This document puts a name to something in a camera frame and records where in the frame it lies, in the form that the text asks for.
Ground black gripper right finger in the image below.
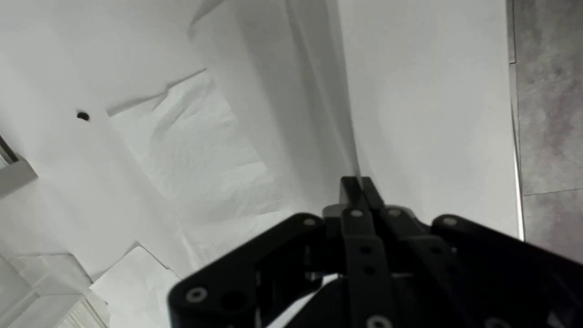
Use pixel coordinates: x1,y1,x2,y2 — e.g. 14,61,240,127
362,176,583,328

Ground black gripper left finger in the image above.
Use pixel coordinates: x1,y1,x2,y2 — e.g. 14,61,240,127
168,176,405,328

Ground white paper towel stack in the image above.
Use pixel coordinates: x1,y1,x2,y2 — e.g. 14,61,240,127
57,291,114,328

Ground clear acrylic towel holder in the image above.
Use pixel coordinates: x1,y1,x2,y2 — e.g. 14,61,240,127
0,251,97,328

